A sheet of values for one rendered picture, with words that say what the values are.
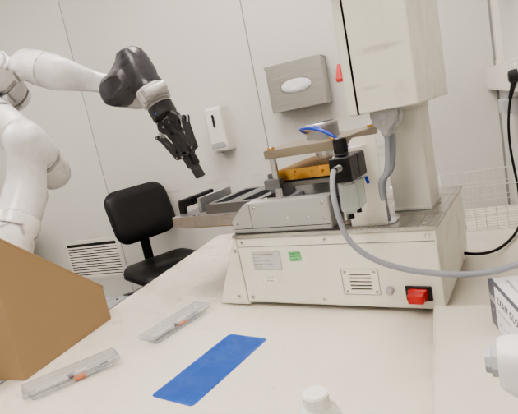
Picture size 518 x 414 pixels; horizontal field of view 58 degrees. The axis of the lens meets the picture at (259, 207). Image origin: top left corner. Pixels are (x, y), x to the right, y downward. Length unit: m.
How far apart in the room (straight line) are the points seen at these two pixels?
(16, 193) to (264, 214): 0.65
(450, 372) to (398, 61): 0.52
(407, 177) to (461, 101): 1.54
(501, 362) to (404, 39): 0.70
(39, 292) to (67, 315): 0.10
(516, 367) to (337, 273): 0.76
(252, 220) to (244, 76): 1.75
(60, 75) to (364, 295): 1.07
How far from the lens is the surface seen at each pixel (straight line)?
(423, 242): 0.93
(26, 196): 1.33
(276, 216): 1.03
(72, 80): 1.57
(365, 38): 0.91
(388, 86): 0.90
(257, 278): 1.10
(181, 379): 0.92
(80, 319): 1.24
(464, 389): 0.69
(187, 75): 2.89
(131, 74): 1.39
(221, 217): 1.18
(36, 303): 1.15
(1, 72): 1.61
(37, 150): 1.35
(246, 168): 2.78
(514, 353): 0.27
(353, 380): 0.80
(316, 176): 1.03
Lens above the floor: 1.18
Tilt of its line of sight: 10 degrees down
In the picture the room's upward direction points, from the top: 11 degrees counter-clockwise
